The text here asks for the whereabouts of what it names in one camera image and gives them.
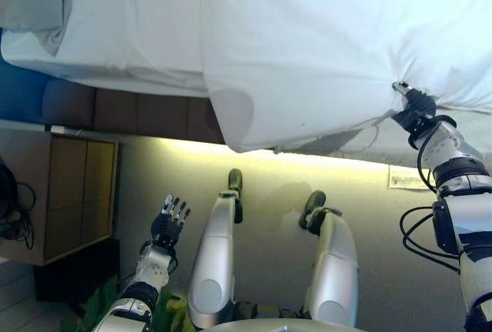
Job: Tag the grey striped rug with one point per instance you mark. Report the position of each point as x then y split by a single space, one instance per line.
407 180

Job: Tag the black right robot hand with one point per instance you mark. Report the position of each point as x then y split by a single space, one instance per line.
417 107

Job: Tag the green leafy plant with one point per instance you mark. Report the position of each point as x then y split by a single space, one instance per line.
100 297

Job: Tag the black robot foot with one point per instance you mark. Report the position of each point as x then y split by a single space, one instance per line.
235 179
312 203

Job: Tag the silver right robot leg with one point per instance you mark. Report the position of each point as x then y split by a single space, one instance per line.
334 263

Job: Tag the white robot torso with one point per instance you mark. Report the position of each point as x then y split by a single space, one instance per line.
288 326

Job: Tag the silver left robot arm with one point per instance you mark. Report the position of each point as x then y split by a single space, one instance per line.
150 270

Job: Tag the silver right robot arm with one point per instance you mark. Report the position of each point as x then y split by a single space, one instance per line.
461 209

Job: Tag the dark upholstered bed frame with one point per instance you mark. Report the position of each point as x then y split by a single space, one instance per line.
134 113

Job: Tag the silver robot leg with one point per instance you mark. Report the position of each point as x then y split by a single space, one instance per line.
215 251
334 263

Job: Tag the wooden nightstand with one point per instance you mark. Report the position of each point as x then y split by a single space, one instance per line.
69 193

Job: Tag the black left robot foot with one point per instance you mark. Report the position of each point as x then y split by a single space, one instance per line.
235 179

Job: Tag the black right robot foot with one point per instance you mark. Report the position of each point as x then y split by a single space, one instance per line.
312 203

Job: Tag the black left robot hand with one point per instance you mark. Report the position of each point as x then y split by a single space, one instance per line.
167 228

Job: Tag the white duvet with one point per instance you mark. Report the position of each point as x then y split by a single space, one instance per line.
326 40

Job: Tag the silver left robot leg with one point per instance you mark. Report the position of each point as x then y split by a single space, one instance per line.
215 251

